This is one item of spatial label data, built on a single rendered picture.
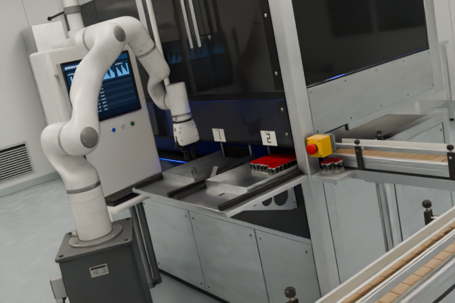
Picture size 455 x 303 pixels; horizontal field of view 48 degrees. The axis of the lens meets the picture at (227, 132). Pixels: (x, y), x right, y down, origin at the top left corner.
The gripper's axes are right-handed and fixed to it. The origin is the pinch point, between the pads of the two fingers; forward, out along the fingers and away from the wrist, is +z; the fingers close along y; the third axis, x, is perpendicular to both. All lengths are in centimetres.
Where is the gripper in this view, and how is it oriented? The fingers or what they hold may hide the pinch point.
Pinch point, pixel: (189, 154)
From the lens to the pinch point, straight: 223.9
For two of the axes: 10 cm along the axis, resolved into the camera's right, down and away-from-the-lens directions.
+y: 7.7, -2.6, 5.8
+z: 1.9, 9.6, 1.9
